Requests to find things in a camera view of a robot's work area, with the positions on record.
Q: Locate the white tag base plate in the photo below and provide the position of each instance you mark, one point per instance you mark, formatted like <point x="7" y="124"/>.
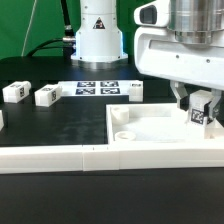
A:
<point x="95" y="88"/>

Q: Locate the white L-shaped obstacle fence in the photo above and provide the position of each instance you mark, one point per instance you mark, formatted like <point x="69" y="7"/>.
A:
<point x="108" y="157"/>

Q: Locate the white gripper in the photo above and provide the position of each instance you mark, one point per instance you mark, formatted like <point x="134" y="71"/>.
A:
<point x="182" y="41"/>

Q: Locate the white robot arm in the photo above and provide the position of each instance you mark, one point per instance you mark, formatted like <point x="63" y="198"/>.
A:
<point x="99" y="42"/>

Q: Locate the small white tagged block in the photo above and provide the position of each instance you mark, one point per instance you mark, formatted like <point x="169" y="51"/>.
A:
<point x="136" y="91"/>

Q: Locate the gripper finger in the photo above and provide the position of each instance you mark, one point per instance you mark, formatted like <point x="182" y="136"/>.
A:
<point x="214" y="105"/>

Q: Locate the white square tabletop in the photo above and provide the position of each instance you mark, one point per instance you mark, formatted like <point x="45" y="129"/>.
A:
<point x="134" y="124"/>

